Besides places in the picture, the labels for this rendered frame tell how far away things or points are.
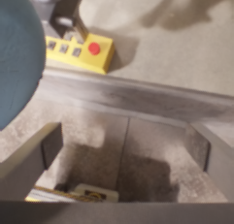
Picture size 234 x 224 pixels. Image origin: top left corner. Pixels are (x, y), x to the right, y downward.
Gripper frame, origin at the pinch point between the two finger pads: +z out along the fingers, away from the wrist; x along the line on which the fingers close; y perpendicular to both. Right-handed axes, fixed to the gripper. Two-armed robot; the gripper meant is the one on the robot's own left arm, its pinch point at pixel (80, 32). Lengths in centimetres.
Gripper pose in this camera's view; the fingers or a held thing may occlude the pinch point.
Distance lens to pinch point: 42.7
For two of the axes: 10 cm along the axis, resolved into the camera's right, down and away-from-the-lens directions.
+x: 3.3, -9.4, 0.9
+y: 9.4, 3.1, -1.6
